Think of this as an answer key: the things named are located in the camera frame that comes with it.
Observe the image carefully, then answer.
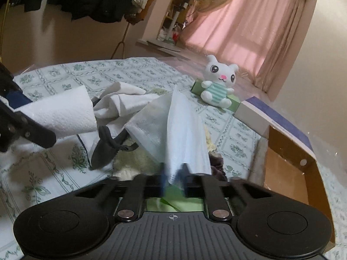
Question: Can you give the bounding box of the white gauze cloth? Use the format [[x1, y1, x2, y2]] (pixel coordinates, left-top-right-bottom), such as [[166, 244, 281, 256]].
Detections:
[[125, 93, 172, 163]]

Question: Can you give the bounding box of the blue surgical face mask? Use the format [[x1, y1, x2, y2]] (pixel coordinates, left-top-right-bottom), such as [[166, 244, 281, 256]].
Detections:
[[165, 89, 212, 184]]

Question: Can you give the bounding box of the purple and white box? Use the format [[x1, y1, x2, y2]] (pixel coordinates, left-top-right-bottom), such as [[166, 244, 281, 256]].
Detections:
[[234, 96, 316, 160]]

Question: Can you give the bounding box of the dark brown scrunchie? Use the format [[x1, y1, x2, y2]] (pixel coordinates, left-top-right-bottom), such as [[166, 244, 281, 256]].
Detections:
[[209, 152, 228, 181]]

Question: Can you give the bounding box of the green floral tablecloth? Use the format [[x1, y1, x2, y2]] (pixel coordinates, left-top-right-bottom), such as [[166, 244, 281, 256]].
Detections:
[[0, 56, 347, 260]]

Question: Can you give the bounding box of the white bunny plush toy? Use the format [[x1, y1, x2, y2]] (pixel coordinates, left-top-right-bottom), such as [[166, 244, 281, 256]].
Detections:
[[200, 55, 239, 109]]

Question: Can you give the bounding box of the wooden shelf unit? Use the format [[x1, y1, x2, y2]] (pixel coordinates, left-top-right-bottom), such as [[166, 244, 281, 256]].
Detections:
[[157, 0, 194, 45]]

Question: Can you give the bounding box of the light green cloth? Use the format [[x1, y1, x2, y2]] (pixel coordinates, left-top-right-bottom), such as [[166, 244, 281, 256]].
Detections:
[[146, 185, 203, 213]]

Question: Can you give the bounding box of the black sock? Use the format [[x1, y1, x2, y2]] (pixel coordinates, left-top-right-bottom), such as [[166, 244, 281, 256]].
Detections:
[[91, 126, 138, 170]]

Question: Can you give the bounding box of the cream fluffy towel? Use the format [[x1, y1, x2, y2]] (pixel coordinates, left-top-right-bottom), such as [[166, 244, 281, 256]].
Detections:
[[113, 147, 161, 181]]

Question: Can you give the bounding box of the white paper towel sheet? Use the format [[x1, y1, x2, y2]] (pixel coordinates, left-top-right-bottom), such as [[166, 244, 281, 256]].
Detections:
[[15, 86, 97, 138]]

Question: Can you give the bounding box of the brown cardboard tray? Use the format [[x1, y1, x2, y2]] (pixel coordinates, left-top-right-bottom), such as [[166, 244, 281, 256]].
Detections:
[[249, 125, 335, 252]]

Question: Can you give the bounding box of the green rectangular box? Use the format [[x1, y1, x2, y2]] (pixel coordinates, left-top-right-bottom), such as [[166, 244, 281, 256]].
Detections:
[[191, 79, 241, 112]]

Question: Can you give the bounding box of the standing electric fan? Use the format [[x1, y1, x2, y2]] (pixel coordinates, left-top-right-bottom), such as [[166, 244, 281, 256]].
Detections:
[[147, 0, 232, 53]]

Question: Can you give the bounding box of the pink curtain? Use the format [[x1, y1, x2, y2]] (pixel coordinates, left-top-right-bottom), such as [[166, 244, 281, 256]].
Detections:
[[180, 0, 306, 92]]

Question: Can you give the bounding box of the coat rack stand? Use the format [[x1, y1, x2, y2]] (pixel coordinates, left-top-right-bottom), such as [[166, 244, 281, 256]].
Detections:
[[111, 12, 140, 59]]

